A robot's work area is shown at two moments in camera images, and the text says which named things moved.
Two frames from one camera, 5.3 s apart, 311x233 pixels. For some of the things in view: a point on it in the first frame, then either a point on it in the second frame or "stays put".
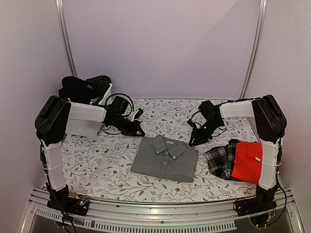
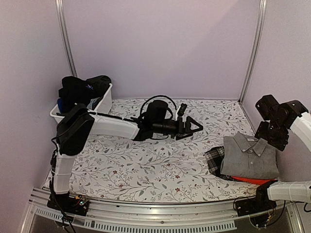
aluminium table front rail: x=112 y=216 stays put
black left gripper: x=132 y=131 → x=181 y=129
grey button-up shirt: x=161 y=157 → x=248 y=157
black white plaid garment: x=220 y=160 stays put
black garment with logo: x=77 y=90 stays put
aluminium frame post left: x=63 y=22 stays put
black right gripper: x=197 y=136 → x=280 y=143
